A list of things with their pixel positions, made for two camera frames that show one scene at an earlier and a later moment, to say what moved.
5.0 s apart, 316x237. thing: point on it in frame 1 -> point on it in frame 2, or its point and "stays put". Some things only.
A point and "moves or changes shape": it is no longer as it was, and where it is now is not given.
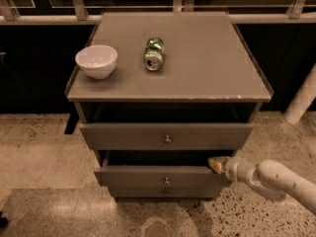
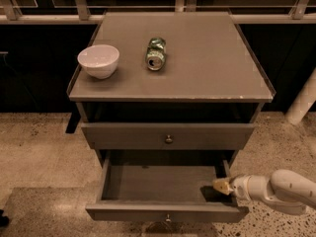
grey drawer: (166, 136) stays put
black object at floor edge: (3, 221) stays put
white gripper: (232, 169) -> (241, 188)
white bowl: (97, 61) stays put
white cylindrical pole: (302, 100) stays put
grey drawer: (158, 170) moves or changes shape
